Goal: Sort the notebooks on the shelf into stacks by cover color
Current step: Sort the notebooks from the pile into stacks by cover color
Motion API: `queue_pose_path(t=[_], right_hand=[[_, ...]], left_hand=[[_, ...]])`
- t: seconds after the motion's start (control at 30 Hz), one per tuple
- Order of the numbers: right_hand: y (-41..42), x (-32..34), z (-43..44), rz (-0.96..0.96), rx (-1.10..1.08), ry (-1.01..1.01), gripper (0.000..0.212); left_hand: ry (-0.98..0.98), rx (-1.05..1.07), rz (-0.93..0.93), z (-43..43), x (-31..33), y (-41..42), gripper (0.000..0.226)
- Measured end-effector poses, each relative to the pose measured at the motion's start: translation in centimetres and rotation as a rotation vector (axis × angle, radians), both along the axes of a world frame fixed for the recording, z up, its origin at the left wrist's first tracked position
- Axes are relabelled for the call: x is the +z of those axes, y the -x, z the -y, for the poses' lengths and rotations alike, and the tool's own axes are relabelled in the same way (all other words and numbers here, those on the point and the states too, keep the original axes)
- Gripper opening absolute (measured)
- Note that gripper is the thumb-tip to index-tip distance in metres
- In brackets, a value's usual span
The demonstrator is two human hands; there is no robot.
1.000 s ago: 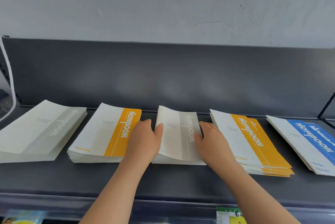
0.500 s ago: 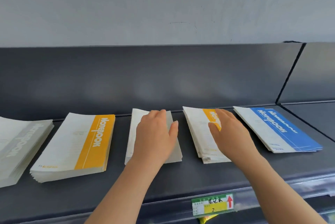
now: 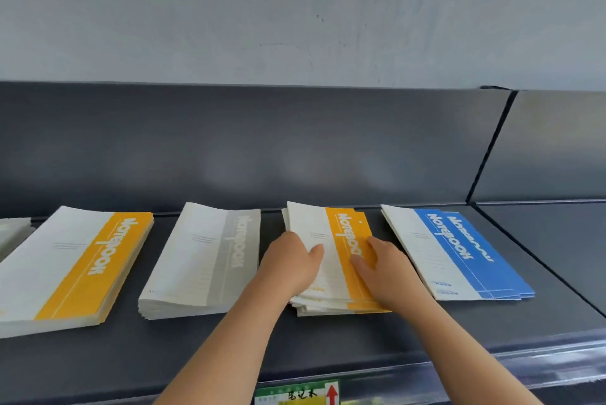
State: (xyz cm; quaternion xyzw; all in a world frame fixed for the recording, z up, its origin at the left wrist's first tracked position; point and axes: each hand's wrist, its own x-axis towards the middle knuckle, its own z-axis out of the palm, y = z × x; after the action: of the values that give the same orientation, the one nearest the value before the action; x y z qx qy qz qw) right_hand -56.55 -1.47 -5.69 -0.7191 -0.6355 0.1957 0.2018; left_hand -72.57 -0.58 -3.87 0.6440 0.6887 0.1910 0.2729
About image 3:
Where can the person's left hand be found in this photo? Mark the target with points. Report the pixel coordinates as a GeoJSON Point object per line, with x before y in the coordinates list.
{"type": "Point", "coordinates": [289, 267]}

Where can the person's right hand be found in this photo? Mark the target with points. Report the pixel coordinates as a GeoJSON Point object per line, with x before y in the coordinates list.
{"type": "Point", "coordinates": [397, 281]}

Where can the small blue notebook stack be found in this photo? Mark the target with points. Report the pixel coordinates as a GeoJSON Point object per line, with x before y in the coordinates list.
{"type": "Point", "coordinates": [426, 253]}

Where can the small orange notebook stack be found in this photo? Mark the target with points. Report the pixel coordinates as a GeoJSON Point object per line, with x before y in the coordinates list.
{"type": "Point", "coordinates": [52, 267]}
{"type": "Point", "coordinates": [312, 225]}

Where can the small grey notebook stack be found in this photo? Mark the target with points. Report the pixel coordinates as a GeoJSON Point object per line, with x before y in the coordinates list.
{"type": "Point", "coordinates": [189, 258]}
{"type": "Point", "coordinates": [14, 234]}

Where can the person's right forearm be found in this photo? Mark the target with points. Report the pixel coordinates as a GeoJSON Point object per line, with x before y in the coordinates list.
{"type": "Point", "coordinates": [473, 357]}

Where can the person's left forearm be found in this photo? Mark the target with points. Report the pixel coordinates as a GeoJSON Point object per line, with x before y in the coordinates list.
{"type": "Point", "coordinates": [222, 352]}

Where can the yellow white price tag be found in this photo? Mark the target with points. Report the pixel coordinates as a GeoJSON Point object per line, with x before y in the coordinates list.
{"type": "Point", "coordinates": [296, 394]}

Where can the dark grey back panel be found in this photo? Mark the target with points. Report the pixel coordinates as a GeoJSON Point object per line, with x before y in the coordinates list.
{"type": "Point", "coordinates": [236, 149]}
{"type": "Point", "coordinates": [549, 144]}

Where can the slotted dark metal upright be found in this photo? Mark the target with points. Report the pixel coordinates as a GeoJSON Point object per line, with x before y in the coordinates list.
{"type": "Point", "coordinates": [492, 144]}

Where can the clear plastic price rail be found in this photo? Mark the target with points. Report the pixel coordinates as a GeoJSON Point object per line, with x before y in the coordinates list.
{"type": "Point", "coordinates": [544, 364]}

